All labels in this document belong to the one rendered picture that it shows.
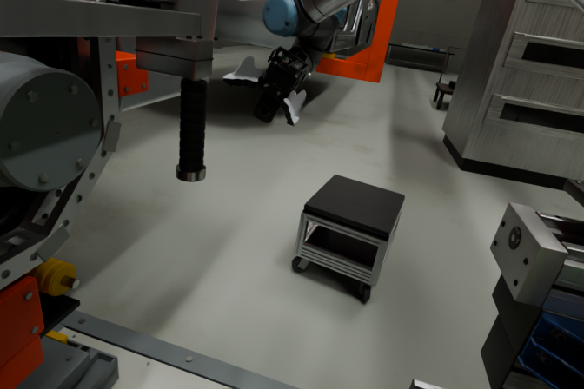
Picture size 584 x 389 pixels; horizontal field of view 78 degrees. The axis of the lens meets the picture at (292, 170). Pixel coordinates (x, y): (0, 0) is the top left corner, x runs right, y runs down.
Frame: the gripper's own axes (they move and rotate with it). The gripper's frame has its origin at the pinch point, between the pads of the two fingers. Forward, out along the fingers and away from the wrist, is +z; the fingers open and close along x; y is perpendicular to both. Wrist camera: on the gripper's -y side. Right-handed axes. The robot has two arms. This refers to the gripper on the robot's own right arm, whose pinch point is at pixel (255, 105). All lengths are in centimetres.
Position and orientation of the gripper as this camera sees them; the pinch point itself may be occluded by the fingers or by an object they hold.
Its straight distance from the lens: 66.2
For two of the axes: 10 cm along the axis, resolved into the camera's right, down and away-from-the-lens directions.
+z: -2.7, 4.8, -8.4
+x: 8.4, 5.4, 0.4
